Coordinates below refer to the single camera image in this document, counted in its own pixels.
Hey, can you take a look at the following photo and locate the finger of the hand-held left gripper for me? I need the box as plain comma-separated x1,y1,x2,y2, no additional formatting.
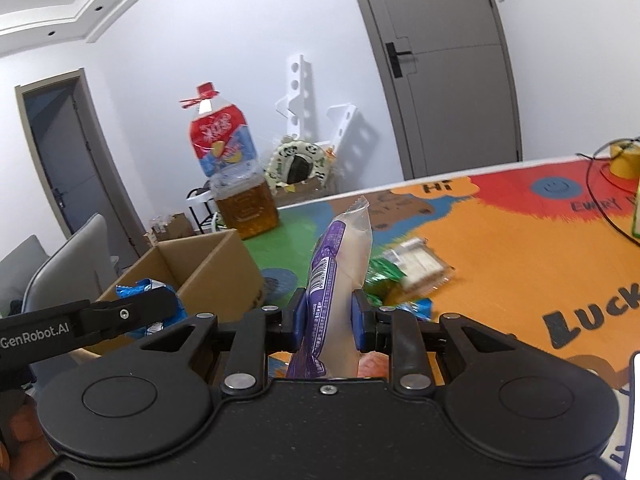
75,289,187,345

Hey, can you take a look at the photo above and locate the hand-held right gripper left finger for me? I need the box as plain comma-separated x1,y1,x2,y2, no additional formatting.
132,287,308,396

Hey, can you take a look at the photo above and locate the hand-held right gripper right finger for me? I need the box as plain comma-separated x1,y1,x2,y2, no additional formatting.
351,289,522,395

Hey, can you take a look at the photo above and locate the blue snack packet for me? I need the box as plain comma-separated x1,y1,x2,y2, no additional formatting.
116,279,189,337
395,299,434,322

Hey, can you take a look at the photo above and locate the pink snack packet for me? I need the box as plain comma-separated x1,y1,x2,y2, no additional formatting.
359,352,392,379

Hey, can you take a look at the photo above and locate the bright green snack packet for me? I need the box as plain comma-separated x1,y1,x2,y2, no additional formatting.
362,255,407,307

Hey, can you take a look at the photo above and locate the long purple snack packet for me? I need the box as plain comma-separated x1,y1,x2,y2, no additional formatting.
285,195,374,381

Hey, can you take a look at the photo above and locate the green white cracker packet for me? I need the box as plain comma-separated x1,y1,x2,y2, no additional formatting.
385,237,454,294

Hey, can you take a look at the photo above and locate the brown cardboard box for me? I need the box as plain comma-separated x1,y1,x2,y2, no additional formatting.
75,229,267,357

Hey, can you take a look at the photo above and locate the person's left hand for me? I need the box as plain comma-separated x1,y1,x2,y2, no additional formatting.
0,392,51,467

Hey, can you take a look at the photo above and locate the grey sofa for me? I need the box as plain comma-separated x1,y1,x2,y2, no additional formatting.
0,234,51,307

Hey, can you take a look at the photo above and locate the grey chair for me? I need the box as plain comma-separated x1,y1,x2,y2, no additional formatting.
22,214,119,317

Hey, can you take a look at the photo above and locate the small floor cardboard box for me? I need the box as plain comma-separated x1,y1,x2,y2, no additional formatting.
145,212,196,247

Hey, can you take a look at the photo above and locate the printed cardboard box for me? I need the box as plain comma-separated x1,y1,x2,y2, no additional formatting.
272,180,332,209

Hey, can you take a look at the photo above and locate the black shoe rack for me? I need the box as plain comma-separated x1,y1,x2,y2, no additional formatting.
187,185,219,234

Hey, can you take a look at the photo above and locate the colourful printed table mat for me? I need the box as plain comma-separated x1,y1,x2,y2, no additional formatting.
240,157,640,480

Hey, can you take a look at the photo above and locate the large cooking oil bottle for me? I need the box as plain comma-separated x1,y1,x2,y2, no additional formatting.
180,81,280,240

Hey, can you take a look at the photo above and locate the blue door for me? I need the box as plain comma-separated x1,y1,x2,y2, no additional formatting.
15,69,147,247

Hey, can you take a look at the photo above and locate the short white perforated rack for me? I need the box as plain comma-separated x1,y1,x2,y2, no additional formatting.
327,104,359,162

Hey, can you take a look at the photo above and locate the tall white perforated rack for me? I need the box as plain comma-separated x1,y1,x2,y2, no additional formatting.
274,54,319,142

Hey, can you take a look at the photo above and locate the grey door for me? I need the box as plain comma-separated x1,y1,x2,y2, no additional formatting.
345,0,524,181

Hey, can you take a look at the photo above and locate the white smartphone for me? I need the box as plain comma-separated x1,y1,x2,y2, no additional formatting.
627,352,640,480

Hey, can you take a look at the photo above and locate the yellow tape roll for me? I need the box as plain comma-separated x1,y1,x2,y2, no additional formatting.
609,141,640,180

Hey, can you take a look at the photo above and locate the panda print ring cushion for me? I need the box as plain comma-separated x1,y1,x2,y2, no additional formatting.
264,140,334,194

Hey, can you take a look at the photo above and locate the black door handle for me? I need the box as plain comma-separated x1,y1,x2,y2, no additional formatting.
386,40,414,79

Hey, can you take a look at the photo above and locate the black cable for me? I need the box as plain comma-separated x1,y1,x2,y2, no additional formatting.
575,135,640,247

